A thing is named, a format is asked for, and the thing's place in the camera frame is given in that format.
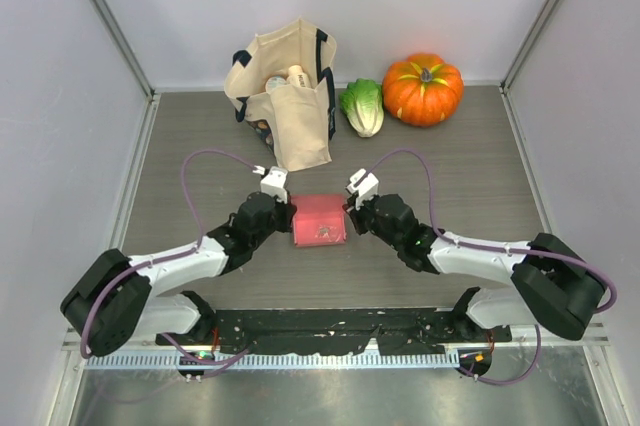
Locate pink paper box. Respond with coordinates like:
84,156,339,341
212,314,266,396
292,194,347,247

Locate small clear plastic wrapper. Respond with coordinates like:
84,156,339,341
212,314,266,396
316,226,337,241

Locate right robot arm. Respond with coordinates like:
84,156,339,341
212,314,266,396
343,194,605,341

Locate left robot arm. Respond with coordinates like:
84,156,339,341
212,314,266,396
60,192,296,357

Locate beige canvas tote bag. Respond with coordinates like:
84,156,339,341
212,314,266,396
224,18,337,171

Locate green lettuce toy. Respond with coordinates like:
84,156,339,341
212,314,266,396
339,78,384,138

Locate orange pumpkin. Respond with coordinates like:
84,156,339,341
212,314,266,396
382,53,464,127

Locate white round container in bag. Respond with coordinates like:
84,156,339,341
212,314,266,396
265,75,288,93

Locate beige bottle in bag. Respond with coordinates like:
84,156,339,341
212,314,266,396
287,65,313,89

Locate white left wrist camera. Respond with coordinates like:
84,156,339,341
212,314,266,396
252,165,289,204

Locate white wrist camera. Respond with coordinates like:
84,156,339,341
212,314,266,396
346,168,379,209
252,165,289,204

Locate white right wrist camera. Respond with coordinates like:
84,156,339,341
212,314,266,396
346,168,379,209

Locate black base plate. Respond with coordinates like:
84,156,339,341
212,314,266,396
170,308,512,356

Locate slotted cable duct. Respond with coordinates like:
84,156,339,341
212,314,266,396
85,348,460,372

